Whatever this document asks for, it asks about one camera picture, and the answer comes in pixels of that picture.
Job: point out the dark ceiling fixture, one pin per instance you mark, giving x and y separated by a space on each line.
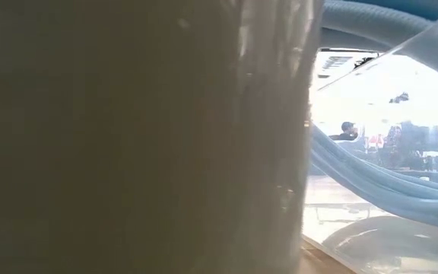
399 97

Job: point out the person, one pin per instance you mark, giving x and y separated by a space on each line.
346 131

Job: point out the white plastic bin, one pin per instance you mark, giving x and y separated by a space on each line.
127 144

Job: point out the dark computer monitor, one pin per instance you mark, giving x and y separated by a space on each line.
419 139

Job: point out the clear plastic box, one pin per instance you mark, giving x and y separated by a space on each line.
375 243

